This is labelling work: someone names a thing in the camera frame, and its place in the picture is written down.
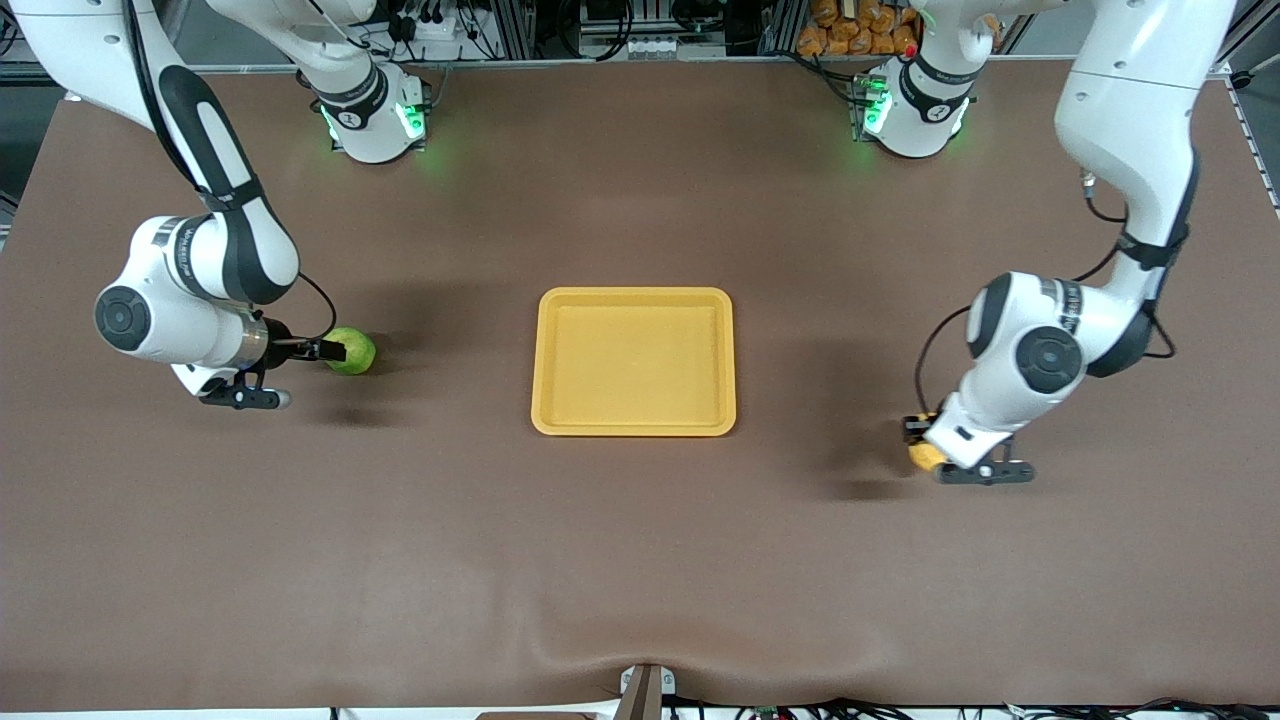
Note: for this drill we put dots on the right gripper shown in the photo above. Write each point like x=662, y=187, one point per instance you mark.
x=282, y=347

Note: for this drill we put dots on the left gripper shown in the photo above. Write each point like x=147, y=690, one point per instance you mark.
x=914, y=429

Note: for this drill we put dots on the green apple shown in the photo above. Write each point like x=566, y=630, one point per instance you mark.
x=358, y=352

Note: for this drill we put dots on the yellow potato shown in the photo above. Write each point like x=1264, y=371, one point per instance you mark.
x=927, y=458

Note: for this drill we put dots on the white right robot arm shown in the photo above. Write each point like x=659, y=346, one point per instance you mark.
x=180, y=270

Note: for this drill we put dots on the yellow plastic tray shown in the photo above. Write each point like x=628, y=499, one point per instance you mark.
x=635, y=365

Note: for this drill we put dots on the brown table mat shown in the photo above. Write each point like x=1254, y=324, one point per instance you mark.
x=640, y=550

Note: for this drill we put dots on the white power strip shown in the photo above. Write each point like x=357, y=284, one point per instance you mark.
x=440, y=45

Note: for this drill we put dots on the orange packets pile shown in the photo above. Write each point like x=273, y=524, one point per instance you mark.
x=840, y=40

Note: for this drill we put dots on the aluminium frame post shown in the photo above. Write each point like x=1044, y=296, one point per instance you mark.
x=780, y=25
x=510, y=30

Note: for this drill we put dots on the metal clamp bracket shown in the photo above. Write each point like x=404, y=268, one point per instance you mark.
x=645, y=695

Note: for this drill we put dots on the silver table edge rail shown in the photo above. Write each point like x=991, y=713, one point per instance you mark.
x=650, y=62

